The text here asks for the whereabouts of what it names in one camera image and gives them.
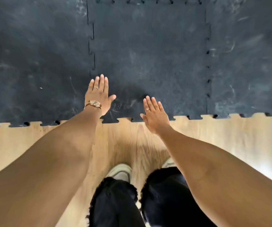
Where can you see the person's left hand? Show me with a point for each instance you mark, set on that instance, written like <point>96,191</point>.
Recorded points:
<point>99,98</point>

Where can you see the person's right hand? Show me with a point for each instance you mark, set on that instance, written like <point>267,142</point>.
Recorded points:
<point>156,120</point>

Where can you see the person's right little finger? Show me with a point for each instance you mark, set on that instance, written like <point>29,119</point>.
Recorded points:
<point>161,107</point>

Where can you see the person's right thumb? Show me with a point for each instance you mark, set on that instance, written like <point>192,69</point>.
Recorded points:
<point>143,117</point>

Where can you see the person's left little finger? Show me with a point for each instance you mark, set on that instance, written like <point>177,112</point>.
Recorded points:
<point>91,85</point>

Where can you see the person's left thumb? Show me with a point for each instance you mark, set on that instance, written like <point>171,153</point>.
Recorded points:
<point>111,98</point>

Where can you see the person's left middle finger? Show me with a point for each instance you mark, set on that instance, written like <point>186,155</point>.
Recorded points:
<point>101,82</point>

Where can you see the person's right middle finger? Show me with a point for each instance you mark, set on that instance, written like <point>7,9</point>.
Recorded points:
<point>150,103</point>

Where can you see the person's left forearm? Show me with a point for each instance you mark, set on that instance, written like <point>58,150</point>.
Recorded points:
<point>43,167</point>

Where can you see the person's right forearm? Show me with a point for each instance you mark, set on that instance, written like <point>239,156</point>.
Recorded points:
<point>221,182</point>

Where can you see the gold wristwatch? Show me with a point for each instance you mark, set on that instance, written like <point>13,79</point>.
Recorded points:
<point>94,104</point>

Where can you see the white right shoe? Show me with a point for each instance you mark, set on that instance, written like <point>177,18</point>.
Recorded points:
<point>169,163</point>

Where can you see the white shoe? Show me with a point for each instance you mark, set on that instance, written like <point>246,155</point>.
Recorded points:
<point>120,172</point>
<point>169,163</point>

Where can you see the white left shoe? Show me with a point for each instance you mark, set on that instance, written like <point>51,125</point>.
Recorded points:
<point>120,172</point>

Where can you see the black frayed trousers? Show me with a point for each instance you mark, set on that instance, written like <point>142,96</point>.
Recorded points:
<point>164,200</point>

